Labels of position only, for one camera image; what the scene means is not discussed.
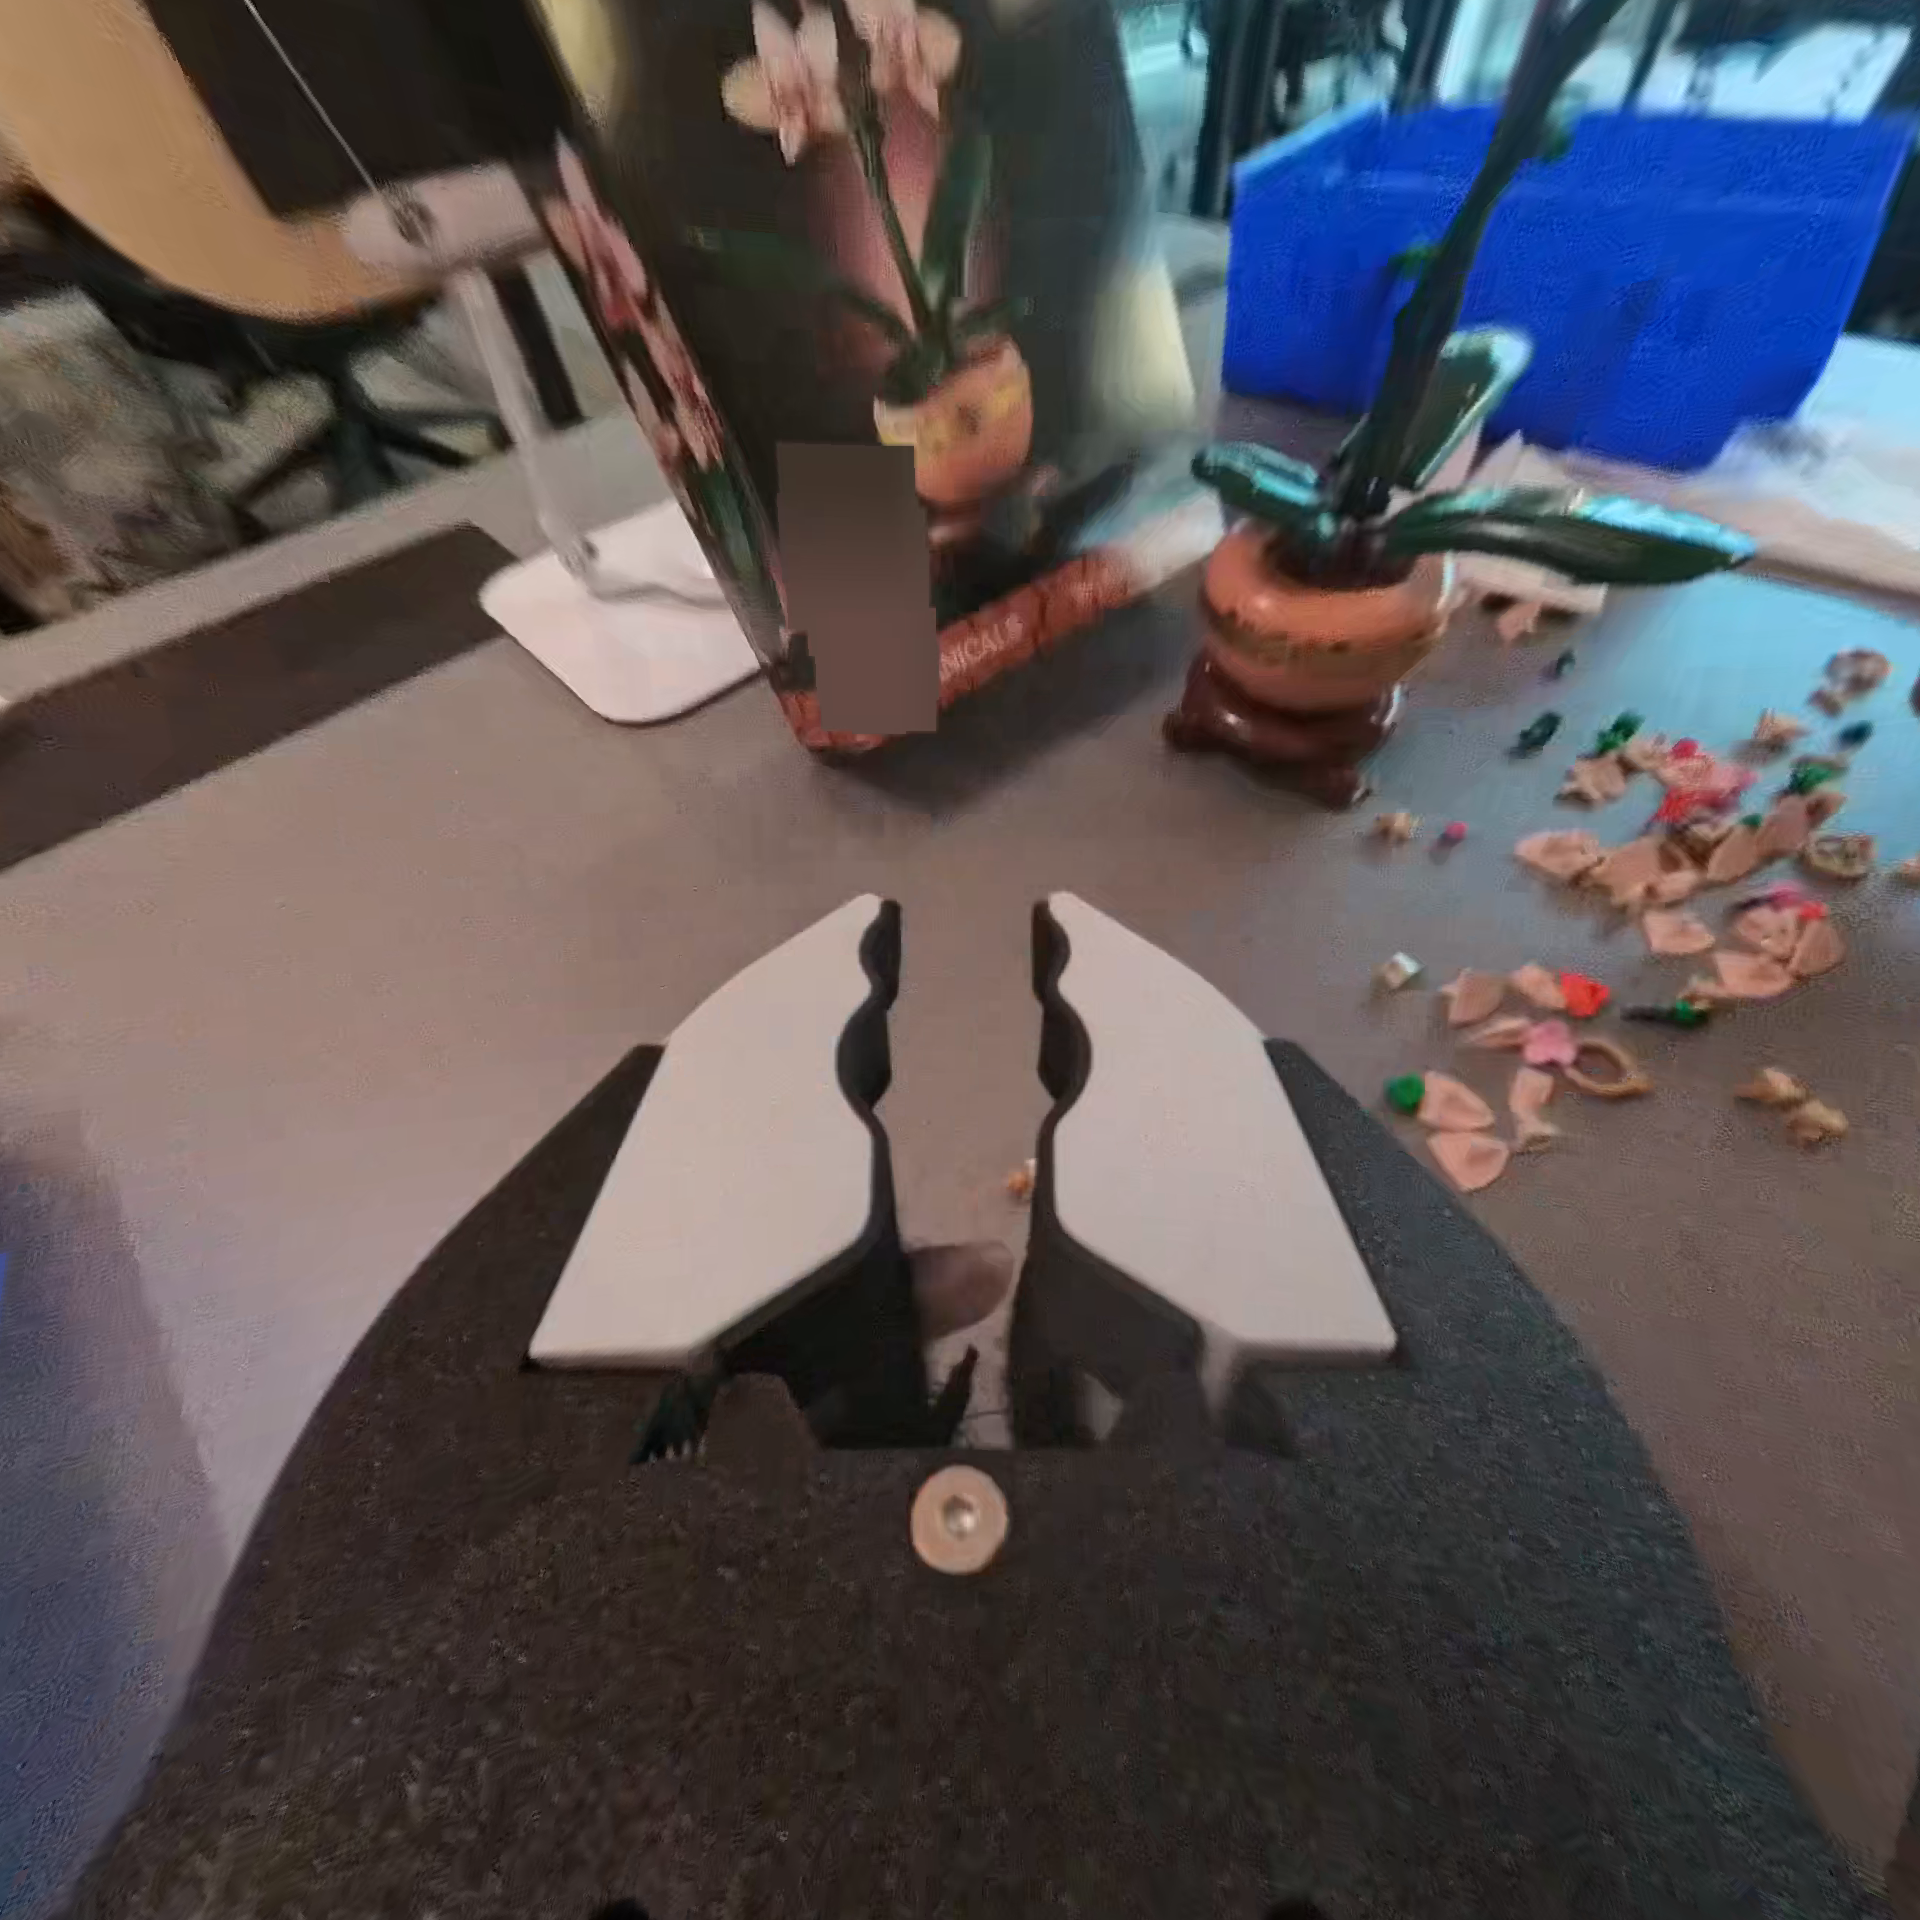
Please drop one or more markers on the green brick piece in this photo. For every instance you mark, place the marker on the green brick piece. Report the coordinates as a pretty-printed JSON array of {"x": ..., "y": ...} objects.
[{"x": 1404, "y": 1094}]

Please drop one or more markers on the blue plastic bin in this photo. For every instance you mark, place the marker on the blue plastic bin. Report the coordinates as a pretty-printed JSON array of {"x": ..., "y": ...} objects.
[{"x": 1680, "y": 270}]

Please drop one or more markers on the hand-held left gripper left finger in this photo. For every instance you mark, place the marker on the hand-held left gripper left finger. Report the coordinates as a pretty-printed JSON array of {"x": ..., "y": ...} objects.
[{"x": 721, "y": 1184}]

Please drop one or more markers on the cream square brick piece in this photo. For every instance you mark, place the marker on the cream square brick piece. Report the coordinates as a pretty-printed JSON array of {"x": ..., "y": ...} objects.
[{"x": 1396, "y": 973}]

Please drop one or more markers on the pile of loose brick pieces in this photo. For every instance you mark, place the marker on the pile of loose brick pieces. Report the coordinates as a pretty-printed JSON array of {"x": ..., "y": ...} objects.
[{"x": 1627, "y": 870}]

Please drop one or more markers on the brick orchid in pink pot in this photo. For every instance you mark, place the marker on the brick orchid in pink pot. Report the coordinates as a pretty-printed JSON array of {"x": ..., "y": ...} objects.
[{"x": 1305, "y": 616}]

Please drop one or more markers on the yellow round table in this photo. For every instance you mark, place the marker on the yellow round table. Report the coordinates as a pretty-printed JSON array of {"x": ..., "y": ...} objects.
[{"x": 135, "y": 150}]

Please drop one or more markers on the black desk mat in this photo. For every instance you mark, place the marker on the black desk mat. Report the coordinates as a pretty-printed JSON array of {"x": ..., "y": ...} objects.
[{"x": 224, "y": 683}]

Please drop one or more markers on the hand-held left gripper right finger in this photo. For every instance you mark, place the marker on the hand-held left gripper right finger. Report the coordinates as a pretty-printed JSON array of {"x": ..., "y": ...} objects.
[{"x": 1200, "y": 1184}]

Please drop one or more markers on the red brick piece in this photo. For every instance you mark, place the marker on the red brick piece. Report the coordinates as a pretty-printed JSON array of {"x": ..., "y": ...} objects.
[{"x": 1583, "y": 992}]

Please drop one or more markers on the white monitor stand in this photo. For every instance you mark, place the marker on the white monitor stand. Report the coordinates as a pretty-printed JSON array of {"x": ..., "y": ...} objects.
[{"x": 616, "y": 639}]

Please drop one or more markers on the orchid set box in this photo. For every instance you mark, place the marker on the orchid set box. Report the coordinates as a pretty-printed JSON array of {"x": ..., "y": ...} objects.
[{"x": 704, "y": 376}]

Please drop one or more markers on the black office chair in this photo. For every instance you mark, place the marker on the black office chair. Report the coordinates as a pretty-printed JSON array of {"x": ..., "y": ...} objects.
[{"x": 353, "y": 406}]

